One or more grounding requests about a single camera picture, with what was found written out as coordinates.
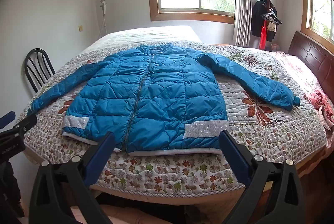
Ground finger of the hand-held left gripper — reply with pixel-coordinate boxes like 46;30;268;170
0;111;15;131
10;114;38;136

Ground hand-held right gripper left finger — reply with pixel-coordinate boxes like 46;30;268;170
28;131;116;224

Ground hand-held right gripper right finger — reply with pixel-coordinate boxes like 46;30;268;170
219;130;306;224

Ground blue quilted jacket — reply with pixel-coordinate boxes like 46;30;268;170
27;42;300;157

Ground black clothes hanger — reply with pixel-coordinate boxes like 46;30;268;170
262;11;283;25

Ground floral quilted bedspread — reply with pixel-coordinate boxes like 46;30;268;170
13;40;334;194

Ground dark cloth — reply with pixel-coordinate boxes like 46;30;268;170
0;161;23;217

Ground black metal chair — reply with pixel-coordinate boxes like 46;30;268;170
24;48;56;94

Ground pink floral cloth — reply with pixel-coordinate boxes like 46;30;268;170
305;88;334;131

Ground red hanging bag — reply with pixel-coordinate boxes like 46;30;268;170
259;19;269;50

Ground dark wooden headboard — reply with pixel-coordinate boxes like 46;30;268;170
288;31;334;107

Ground white quilted bed cover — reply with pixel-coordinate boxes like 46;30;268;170
83;25;202;55

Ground wooden framed side window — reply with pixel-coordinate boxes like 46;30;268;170
291;0;334;44

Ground white wall-mounted handset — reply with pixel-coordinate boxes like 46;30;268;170
100;0;108;34

